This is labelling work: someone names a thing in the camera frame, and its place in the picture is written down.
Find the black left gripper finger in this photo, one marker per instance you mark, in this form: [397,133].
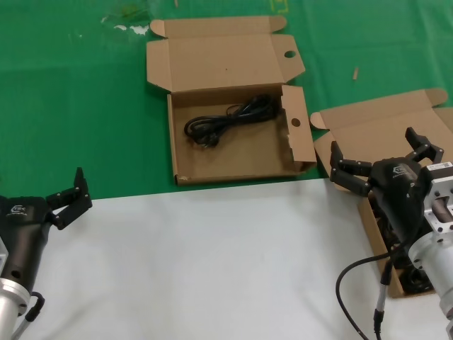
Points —
[76,210]
[65,194]

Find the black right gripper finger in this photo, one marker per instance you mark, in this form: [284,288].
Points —
[426,150]
[350,173]

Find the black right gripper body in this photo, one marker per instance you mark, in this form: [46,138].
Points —
[396,191]

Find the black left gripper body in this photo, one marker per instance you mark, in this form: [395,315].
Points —
[21,230]

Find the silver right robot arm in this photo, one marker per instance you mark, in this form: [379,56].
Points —
[435,262]

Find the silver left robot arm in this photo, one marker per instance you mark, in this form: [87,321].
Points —
[10,308]

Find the torn-flap open cardboard box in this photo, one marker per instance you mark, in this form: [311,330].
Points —
[219,56]

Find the green table cloth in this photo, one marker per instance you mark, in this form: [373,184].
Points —
[70,106]

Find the short flat wooden stick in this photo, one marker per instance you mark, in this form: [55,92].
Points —
[355,74]

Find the clear torn plastic film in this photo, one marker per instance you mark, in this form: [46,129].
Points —
[139,30]

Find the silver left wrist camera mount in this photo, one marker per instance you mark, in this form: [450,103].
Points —
[3,255]

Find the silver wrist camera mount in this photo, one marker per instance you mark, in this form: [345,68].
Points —
[442,191]
[3,255]

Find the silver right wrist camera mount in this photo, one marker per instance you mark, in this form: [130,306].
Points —
[442,191]

